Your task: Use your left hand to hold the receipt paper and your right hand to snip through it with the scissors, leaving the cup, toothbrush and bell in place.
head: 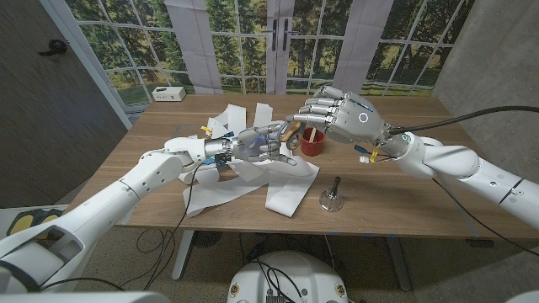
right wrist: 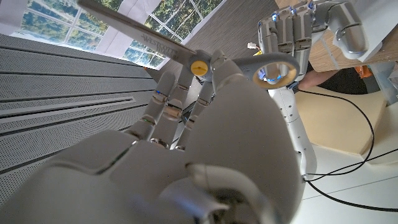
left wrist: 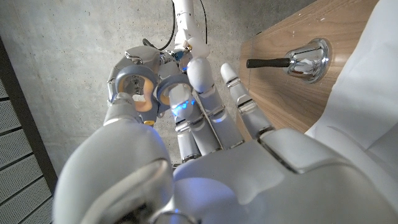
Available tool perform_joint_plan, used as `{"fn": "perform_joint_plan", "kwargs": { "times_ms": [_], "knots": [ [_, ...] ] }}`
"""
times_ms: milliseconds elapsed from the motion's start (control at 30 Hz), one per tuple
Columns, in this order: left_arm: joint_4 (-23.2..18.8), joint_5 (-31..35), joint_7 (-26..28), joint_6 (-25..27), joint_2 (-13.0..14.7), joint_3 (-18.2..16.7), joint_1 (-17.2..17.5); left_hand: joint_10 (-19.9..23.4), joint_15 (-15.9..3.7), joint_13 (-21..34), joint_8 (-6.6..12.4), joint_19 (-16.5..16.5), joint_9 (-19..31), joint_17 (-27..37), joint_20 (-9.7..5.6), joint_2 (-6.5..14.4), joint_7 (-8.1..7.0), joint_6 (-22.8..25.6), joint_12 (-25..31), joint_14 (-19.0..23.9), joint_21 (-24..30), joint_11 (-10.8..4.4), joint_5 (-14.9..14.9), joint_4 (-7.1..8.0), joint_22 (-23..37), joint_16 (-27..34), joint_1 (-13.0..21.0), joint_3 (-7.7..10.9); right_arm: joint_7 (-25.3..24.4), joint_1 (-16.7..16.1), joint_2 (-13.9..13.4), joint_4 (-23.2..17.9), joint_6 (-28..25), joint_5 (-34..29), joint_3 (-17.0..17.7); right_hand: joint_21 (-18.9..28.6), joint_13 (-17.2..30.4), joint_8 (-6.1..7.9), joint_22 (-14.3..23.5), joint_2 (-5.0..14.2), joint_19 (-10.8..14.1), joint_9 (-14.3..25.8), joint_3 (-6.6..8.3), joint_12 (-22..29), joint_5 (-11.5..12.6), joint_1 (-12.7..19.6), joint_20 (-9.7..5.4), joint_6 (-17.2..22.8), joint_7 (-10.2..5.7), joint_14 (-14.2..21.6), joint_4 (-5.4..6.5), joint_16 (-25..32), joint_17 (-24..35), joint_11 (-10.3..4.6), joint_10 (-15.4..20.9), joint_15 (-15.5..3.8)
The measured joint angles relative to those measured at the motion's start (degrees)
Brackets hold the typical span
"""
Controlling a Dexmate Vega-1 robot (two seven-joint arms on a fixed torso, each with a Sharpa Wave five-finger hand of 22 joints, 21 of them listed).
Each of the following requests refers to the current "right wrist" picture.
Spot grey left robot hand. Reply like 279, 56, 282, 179
257, 0, 369, 90

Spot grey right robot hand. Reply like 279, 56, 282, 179
0, 49, 307, 224

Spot grey yellow scissors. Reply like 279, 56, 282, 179
76, 0, 301, 91

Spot person bare leg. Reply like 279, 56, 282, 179
298, 70, 340, 91

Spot printed forest window backdrop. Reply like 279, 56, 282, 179
0, 0, 225, 70

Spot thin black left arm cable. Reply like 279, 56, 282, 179
292, 88, 398, 183

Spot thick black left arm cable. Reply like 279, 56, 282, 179
305, 179, 398, 213

